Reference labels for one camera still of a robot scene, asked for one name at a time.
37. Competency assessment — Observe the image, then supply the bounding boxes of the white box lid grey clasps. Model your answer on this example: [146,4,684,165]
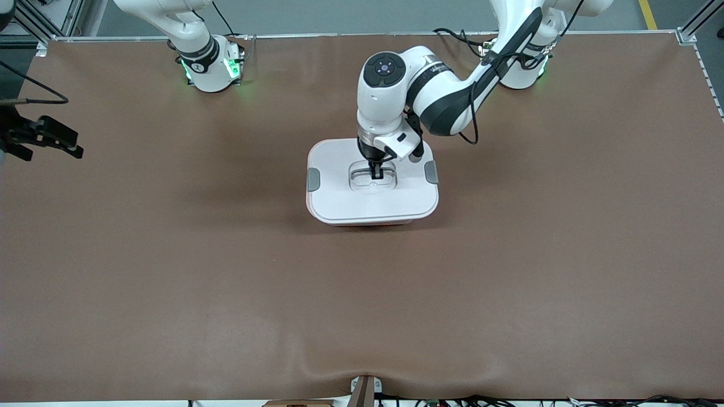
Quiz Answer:
[306,138,439,225]

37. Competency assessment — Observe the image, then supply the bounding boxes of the pink plastic box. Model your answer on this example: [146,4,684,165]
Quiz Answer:
[307,192,416,228]

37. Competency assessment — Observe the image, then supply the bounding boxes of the brown table mat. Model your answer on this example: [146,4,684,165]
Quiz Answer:
[0,31,724,403]

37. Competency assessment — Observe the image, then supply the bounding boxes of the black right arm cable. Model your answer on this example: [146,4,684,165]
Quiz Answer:
[0,59,69,106]

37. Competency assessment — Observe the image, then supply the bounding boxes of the aluminium frame profile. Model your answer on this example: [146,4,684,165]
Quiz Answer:
[676,0,724,46]
[0,0,85,45]

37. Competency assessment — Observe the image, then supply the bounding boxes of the silver table edge rail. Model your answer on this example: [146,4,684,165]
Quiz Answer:
[35,29,679,57]

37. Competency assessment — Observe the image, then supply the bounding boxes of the black left base cables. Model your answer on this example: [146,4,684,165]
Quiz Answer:
[433,27,493,60]

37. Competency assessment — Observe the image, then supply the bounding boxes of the black right base cable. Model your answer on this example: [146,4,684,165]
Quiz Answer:
[212,0,244,40]

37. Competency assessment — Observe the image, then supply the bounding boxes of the metal bracket with wooden post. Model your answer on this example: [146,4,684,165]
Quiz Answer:
[350,374,383,407]

